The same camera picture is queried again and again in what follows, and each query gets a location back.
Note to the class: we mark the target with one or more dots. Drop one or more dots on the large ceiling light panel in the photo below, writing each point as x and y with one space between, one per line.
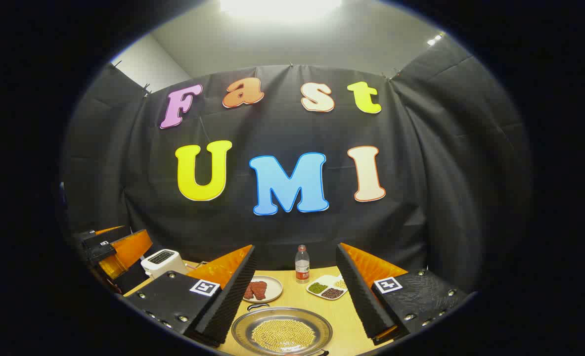
280 5

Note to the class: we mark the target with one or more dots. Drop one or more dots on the black backdrop cloth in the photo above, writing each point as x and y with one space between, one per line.
421 173

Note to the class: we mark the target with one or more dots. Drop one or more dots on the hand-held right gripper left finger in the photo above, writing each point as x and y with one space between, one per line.
233 301

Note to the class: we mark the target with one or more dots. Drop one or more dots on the white round plate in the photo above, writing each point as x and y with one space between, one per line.
272 291

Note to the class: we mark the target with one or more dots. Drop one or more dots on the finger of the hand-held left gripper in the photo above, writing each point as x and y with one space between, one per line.
109 230
126 252

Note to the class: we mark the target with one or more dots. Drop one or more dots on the white divided dish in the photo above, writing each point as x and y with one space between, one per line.
328 284

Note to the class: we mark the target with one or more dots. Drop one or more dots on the small ceiling light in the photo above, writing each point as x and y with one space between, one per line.
435 39

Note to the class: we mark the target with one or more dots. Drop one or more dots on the heap of dark red beans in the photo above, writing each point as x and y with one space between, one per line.
332 293

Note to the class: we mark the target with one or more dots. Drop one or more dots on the pile of soybeans in pot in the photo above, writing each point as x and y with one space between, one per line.
282 336

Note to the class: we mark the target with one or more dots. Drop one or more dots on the heap of yellow beans in dish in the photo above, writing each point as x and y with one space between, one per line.
340 284

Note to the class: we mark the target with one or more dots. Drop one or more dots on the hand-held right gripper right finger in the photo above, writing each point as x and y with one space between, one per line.
361 301

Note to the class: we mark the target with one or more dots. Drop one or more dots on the red-brown meat piece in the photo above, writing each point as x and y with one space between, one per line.
249 291
261 290

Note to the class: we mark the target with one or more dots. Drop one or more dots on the plastic water bottle red label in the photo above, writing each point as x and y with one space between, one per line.
302 267

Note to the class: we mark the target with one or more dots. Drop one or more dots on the heap of green mung beans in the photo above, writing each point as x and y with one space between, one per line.
317 288

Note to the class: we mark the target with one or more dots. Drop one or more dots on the white toaster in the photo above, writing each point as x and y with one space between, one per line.
163 262

